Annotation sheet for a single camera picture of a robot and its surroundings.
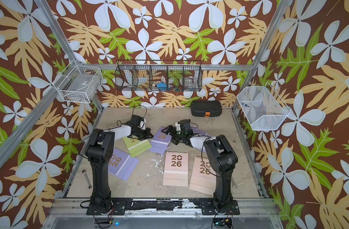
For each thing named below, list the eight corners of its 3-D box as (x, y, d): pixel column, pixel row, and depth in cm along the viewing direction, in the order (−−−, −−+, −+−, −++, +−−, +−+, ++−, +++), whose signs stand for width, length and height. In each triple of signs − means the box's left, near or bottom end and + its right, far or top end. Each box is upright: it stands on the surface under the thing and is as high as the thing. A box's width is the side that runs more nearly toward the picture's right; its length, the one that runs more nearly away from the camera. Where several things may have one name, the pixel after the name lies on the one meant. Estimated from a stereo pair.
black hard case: (191, 118, 116) (192, 113, 111) (190, 105, 125) (191, 100, 121) (222, 118, 116) (224, 113, 111) (218, 105, 125) (220, 100, 121)
